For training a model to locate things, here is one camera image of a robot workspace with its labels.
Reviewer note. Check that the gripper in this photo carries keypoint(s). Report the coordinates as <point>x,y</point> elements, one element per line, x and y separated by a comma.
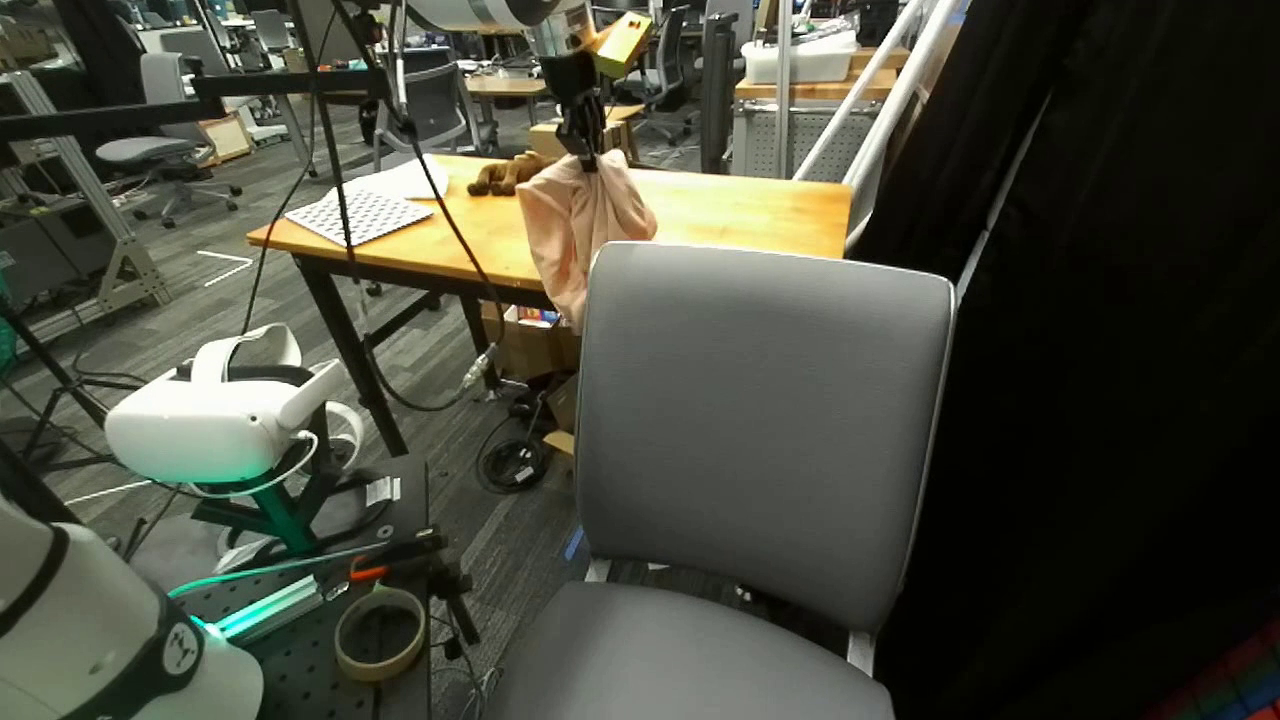
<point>570,85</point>

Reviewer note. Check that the pink cloth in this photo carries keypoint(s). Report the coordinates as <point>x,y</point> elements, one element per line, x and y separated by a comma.
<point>580,230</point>

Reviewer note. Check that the grey mesh office chair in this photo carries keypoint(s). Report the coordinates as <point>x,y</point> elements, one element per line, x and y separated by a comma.
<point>430,105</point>

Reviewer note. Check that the grey padded chair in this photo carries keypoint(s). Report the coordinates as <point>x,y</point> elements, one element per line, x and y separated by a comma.
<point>760,420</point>

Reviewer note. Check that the small cardboard box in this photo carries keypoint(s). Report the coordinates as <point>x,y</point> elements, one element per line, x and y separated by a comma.
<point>550,138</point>

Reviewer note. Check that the brown plush toy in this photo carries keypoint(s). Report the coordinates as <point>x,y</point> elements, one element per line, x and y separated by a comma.
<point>505,175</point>

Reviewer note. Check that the white paper sheet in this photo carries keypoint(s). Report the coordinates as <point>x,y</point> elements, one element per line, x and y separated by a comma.
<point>410,178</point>

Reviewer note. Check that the open cardboard box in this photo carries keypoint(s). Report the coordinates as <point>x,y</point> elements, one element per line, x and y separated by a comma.
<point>530,345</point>

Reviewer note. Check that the wooden workbench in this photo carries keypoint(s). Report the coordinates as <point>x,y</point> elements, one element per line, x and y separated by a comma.
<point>790,125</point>

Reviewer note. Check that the checkerboard calibration sheet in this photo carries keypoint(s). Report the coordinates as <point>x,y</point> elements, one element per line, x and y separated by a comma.
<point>360,215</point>

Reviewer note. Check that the white plastic bin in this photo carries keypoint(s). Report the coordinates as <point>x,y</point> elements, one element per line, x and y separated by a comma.
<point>800,62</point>

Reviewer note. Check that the white metal railing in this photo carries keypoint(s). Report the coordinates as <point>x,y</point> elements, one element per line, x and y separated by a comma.
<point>880,120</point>

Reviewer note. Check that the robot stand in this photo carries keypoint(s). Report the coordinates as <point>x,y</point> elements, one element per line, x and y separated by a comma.
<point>390,500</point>

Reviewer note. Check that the black orange tool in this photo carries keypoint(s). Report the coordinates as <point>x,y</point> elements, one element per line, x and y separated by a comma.
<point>400,560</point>

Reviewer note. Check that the green black headset stand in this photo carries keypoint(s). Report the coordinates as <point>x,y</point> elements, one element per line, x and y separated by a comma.
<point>285,510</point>

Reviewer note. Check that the white VR headset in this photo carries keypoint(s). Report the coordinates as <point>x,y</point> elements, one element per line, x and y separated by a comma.
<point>200,425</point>

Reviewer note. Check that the roll of beige tape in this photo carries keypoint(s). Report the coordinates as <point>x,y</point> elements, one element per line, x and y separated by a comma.
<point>380,634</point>

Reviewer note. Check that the black curtain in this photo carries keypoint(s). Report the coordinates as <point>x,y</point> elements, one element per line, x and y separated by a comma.
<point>1110,350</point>

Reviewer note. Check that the multicoloured fabric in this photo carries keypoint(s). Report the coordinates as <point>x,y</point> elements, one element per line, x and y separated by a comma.
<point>1235,680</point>

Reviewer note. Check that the aluminium frame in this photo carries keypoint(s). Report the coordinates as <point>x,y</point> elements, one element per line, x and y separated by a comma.
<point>95,190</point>

